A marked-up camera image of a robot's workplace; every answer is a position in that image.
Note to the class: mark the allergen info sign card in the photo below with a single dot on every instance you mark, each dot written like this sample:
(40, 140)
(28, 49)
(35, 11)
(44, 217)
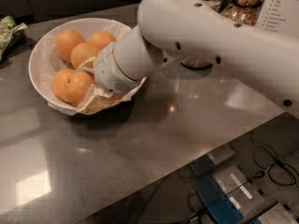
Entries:
(280, 16)

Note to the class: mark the glass cereal jar right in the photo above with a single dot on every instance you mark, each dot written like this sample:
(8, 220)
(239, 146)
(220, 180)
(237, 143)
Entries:
(241, 11)

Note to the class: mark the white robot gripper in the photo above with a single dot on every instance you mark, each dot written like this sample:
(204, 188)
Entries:
(108, 69)

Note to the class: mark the glass cereal jar middle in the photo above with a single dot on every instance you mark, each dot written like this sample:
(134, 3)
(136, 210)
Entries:
(195, 63)

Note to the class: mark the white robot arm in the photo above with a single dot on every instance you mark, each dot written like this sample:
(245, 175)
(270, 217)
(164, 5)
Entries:
(169, 31)

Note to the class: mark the green snack packet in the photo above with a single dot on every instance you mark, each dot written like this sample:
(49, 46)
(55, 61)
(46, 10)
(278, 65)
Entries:
(10, 34)

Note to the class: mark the glass cereal jar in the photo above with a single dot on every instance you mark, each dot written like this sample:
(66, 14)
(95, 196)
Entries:
(241, 11)
(195, 63)

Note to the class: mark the white paper bowl liner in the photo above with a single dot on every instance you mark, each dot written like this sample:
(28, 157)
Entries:
(115, 27)

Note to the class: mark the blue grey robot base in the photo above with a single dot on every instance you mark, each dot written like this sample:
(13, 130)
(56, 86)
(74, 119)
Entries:
(255, 183)

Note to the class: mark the white bowl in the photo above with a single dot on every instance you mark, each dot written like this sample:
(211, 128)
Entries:
(40, 62)

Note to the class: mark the large front orange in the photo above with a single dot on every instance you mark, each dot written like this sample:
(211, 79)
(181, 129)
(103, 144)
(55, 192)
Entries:
(76, 87)

